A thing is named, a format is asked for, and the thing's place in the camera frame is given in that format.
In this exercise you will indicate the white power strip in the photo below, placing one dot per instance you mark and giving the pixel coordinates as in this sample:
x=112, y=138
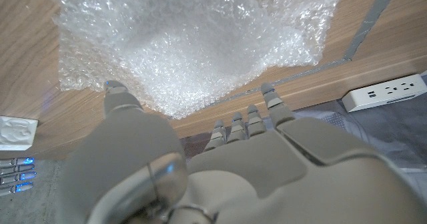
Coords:
x=383, y=94

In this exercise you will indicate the small white block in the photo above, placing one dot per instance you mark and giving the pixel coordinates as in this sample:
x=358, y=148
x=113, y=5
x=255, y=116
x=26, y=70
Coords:
x=16, y=134

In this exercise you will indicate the clear bubble wrap sheet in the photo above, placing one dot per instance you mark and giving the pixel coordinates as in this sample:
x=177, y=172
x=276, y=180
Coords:
x=200, y=34

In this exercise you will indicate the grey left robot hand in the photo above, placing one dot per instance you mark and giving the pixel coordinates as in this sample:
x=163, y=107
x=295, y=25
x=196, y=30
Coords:
x=267, y=184

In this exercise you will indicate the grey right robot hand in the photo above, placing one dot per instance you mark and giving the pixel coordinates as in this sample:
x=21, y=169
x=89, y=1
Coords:
x=16, y=177

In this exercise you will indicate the grey tape outline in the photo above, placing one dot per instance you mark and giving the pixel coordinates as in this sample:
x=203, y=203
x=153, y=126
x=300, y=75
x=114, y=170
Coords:
x=370, y=20

